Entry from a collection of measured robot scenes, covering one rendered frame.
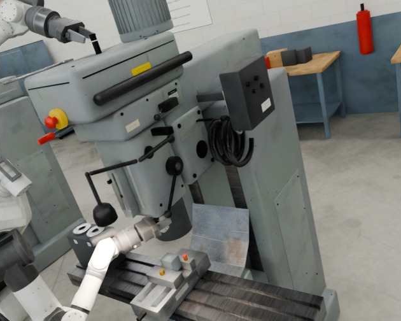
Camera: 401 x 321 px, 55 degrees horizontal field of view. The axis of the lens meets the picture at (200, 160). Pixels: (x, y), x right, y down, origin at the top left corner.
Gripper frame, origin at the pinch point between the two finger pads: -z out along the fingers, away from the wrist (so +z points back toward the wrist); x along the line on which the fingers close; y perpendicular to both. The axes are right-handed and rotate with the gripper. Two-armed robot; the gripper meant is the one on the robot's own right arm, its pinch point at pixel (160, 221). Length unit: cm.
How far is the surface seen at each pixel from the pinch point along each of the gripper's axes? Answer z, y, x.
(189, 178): -14.3, -14.1, -5.9
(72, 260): 32, 124, 230
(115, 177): 11.4, -26.9, -6.2
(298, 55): -299, 21, 236
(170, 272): 4.0, 21.8, -1.7
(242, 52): -68, -46, 20
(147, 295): 15.7, 25.9, -1.3
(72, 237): 29, 14, 52
